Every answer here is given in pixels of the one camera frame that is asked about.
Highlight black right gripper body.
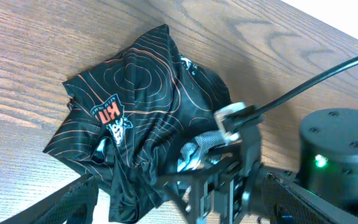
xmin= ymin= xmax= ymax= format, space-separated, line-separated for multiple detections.
xmin=158 ymin=126 xmax=262 ymax=224

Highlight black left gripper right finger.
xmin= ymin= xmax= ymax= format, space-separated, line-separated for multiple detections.
xmin=261 ymin=172 xmax=358 ymax=224

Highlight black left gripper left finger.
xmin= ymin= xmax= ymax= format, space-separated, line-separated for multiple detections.
xmin=1 ymin=174 xmax=99 ymax=224

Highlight black cycling jersey orange lines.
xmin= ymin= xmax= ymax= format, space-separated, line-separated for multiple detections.
xmin=44 ymin=24 xmax=231 ymax=223

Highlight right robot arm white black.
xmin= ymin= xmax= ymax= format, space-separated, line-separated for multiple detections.
xmin=158 ymin=103 xmax=358 ymax=223

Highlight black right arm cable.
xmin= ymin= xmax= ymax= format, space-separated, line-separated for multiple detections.
xmin=228 ymin=49 xmax=358 ymax=125

